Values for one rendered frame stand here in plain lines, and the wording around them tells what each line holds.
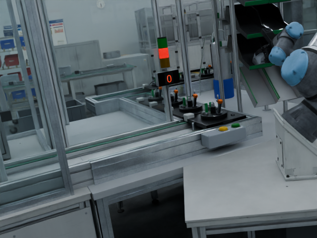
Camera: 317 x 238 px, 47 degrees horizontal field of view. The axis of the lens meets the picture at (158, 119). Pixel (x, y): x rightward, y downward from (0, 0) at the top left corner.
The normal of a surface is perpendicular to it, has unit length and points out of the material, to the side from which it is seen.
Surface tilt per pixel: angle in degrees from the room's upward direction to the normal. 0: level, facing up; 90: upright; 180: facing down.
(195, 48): 90
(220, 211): 0
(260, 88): 45
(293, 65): 52
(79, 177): 90
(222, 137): 90
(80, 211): 90
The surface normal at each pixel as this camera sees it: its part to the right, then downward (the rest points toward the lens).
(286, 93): 0.07, -0.54
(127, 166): 0.40, 0.17
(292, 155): -0.12, 0.26
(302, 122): -0.19, -0.21
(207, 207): -0.14, -0.96
